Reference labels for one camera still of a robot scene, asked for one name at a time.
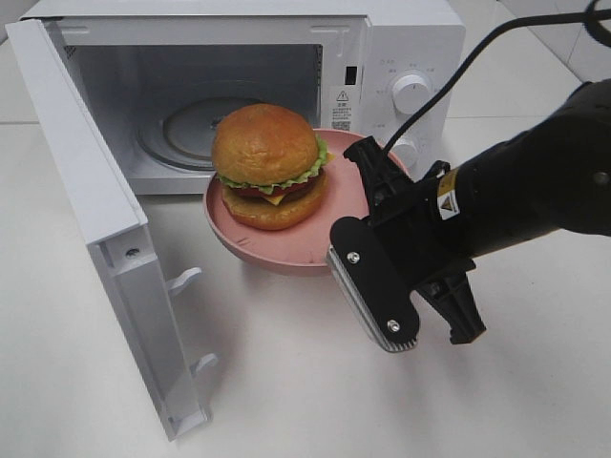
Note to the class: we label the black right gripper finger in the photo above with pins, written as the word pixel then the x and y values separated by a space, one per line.
pixel 452 298
pixel 388 189

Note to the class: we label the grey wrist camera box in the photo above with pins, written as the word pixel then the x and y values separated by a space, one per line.
pixel 379 298

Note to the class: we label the white microwave oven body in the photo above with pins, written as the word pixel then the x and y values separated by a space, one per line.
pixel 283 52

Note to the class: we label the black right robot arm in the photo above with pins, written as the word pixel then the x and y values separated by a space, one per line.
pixel 553 176

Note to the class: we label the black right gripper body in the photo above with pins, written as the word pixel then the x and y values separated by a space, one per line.
pixel 413 241

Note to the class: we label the white warning label sticker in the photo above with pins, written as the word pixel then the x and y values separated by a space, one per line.
pixel 340 106

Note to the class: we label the white round knob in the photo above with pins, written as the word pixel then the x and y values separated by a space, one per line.
pixel 409 92
pixel 407 150

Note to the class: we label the glass microwave turntable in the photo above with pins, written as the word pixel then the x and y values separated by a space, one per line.
pixel 183 137

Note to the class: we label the white microwave door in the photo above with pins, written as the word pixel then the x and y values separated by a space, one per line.
pixel 87 108

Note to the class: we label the toy burger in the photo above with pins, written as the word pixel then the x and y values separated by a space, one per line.
pixel 271 165

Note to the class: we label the pink round plate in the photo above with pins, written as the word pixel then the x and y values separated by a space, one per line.
pixel 300 250

